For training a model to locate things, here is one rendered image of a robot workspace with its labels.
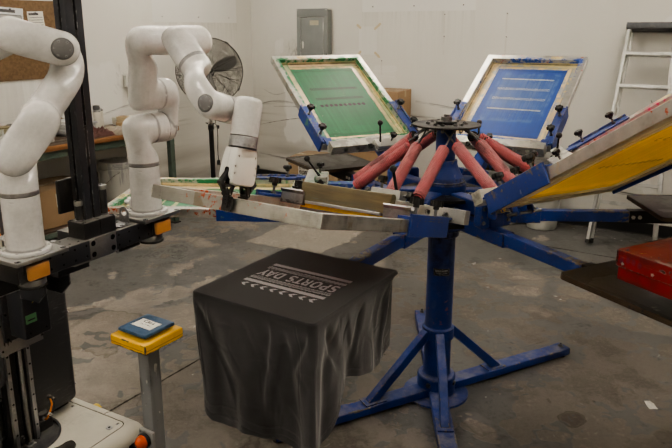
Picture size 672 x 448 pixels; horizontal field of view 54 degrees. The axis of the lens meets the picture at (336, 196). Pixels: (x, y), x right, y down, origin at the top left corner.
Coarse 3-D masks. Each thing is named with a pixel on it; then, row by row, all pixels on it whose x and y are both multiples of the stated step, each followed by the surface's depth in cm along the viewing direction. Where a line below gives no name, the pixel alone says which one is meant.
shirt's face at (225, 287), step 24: (264, 264) 218; (288, 264) 218; (312, 264) 218; (336, 264) 218; (360, 264) 218; (216, 288) 198; (240, 288) 198; (360, 288) 198; (288, 312) 181; (312, 312) 181
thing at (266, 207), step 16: (160, 192) 186; (176, 192) 183; (192, 192) 180; (208, 192) 202; (240, 208) 171; (256, 208) 168; (272, 208) 165; (288, 208) 163; (304, 224) 160; (320, 224) 158; (336, 224) 163; (352, 224) 170; (368, 224) 177; (384, 224) 185; (400, 224) 194
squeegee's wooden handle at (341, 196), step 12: (312, 192) 229; (324, 192) 226; (336, 192) 224; (348, 192) 221; (360, 192) 219; (372, 192) 217; (336, 204) 223; (348, 204) 221; (360, 204) 218; (372, 204) 216
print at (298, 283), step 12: (276, 264) 218; (252, 276) 208; (264, 276) 208; (276, 276) 208; (288, 276) 208; (300, 276) 208; (312, 276) 208; (324, 276) 208; (264, 288) 198; (276, 288) 198; (288, 288) 198; (300, 288) 198; (312, 288) 198; (324, 288) 198; (336, 288) 198; (312, 300) 189
